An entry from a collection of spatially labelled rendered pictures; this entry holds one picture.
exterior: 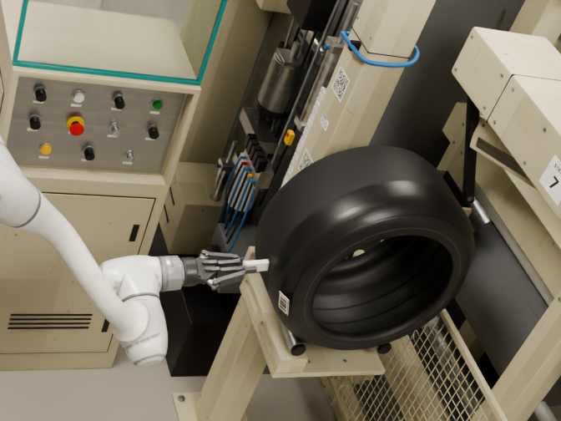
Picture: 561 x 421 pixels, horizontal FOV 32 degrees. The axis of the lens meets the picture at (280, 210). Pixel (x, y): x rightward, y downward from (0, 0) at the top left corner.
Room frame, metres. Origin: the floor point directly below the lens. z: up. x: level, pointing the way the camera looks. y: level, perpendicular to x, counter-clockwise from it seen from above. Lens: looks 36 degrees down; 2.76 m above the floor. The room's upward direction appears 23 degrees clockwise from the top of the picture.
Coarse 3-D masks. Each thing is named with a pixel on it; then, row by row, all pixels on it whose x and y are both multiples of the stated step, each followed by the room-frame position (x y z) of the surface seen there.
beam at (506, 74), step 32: (480, 32) 2.44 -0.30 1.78; (480, 64) 2.37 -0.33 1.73; (512, 64) 2.32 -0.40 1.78; (544, 64) 2.40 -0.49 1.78; (480, 96) 2.32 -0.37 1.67; (512, 96) 2.23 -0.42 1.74; (544, 96) 2.21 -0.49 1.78; (512, 128) 2.18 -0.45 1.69; (544, 128) 2.09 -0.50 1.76; (544, 160) 2.05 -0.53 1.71; (544, 192) 2.01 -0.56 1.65
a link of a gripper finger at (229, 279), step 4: (236, 272) 1.91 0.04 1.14; (240, 272) 1.92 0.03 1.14; (244, 272) 1.92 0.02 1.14; (220, 276) 1.88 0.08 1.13; (224, 276) 1.89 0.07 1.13; (228, 276) 1.89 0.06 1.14; (232, 276) 1.89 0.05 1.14; (236, 276) 1.90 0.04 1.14; (240, 276) 1.91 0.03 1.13; (216, 280) 1.87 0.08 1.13; (220, 280) 1.87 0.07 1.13; (224, 280) 1.88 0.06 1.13; (228, 280) 1.89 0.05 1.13; (232, 280) 1.90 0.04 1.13; (236, 280) 1.91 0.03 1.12; (240, 280) 1.92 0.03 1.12; (212, 284) 1.85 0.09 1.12; (216, 284) 1.86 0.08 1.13; (220, 284) 1.87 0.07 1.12; (224, 284) 1.88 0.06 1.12; (228, 284) 1.89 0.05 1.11; (212, 288) 1.85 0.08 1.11; (216, 288) 1.86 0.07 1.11
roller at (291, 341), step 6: (282, 324) 2.06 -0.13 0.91; (282, 330) 2.05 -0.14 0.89; (288, 330) 2.04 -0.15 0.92; (288, 336) 2.02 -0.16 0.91; (294, 336) 2.02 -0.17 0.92; (288, 342) 2.00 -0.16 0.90; (294, 342) 1.99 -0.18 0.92; (300, 342) 2.00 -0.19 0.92; (294, 348) 1.98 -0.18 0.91; (300, 348) 1.99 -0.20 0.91; (294, 354) 1.98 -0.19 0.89; (300, 354) 1.99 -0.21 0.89
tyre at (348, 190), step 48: (288, 192) 2.09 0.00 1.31; (336, 192) 2.04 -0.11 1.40; (384, 192) 2.05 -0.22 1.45; (432, 192) 2.12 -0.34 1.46; (288, 240) 1.97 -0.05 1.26; (336, 240) 1.94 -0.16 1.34; (384, 240) 2.39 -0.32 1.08; (432, 240) 2.37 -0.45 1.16; (288, 288) 1.92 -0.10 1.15; (336, 288) 2.28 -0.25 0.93; (384, 288) 2.30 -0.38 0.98; (432, 288) 2.26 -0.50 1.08; (336, 336) 2.01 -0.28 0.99; (384, 336) 2.08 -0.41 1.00
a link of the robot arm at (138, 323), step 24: (48, 216) 1.55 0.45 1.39; (48, 240) 1.57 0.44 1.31; (72, 240) 1.60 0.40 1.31; (72, 264) 1.58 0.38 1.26; (96, 264) 1.62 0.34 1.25; (96, 288) 1.59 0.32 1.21; (120, 312) 1.60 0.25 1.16; (144, 312) 1.66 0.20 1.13; (120, 336) 1.61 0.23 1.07; (144, 336) 1.63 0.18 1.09; (144, 360) 1.60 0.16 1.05
